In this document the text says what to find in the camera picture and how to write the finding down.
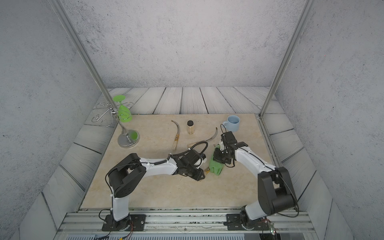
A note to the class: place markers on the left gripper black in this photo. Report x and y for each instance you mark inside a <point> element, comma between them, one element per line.
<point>200,175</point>

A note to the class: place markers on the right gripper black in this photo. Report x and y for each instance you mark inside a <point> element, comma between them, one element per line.
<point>216,156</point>

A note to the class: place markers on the green microfiber rag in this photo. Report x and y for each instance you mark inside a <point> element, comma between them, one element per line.
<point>215,167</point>

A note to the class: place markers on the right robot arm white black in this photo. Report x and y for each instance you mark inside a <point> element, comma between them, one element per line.
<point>275,189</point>

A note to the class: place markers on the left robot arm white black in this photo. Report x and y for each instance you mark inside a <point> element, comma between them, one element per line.
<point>124,177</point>

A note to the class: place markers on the light blue ceramic mug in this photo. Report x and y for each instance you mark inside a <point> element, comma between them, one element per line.
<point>232,123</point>

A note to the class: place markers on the small jar black lid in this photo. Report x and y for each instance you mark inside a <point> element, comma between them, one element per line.
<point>190,127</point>

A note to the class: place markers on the silver metal glass rack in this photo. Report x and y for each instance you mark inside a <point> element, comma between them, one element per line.
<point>128,138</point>

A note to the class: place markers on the green plastic wine glass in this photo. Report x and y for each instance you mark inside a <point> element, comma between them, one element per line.
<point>124,113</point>

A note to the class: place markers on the right aluminium corner post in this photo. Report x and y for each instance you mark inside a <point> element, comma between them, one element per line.
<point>308,7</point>

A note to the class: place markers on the aluminium corner post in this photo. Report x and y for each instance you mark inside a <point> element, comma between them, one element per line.
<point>66,23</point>
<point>308,7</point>

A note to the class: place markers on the aluminium rail frame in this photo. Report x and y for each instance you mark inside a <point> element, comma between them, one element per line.
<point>289,225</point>

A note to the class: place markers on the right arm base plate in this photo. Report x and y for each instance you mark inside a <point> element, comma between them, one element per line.
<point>239,222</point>

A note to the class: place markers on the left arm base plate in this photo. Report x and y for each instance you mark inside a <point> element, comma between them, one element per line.
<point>134,223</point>

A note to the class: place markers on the left aluminium corner post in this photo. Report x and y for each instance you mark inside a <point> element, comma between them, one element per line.
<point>66,23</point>

